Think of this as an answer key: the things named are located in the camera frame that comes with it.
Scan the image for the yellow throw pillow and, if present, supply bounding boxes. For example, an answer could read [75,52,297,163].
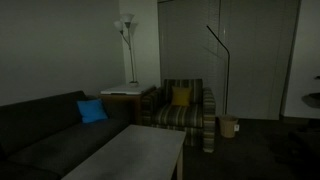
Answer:
[170,85,194,107]

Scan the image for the thin black floor lamp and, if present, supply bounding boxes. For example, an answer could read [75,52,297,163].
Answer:
[205,24,232,116]

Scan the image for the grey vertical window blinds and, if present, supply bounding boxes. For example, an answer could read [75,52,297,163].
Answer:
[157,0,301,121]

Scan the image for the striped armchair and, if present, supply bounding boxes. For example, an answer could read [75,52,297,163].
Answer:
[141,78,217,154]

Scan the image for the dark fabric sofa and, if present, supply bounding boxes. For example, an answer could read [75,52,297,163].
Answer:
[0,89,135,180]

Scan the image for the blue throw pillow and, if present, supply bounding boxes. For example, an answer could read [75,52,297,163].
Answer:
[76,98,110,125]

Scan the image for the white multi-shade floor lamp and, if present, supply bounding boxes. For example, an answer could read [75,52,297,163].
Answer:
[113,12,140,88]

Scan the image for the flat white board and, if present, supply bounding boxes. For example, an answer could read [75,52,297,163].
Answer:
[100,83,153,96]

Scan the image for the beige wastebasket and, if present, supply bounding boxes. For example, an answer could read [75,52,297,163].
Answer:
[218,114,240,139]

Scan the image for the wooden side table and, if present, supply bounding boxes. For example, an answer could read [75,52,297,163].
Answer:
[98,86,157,126]

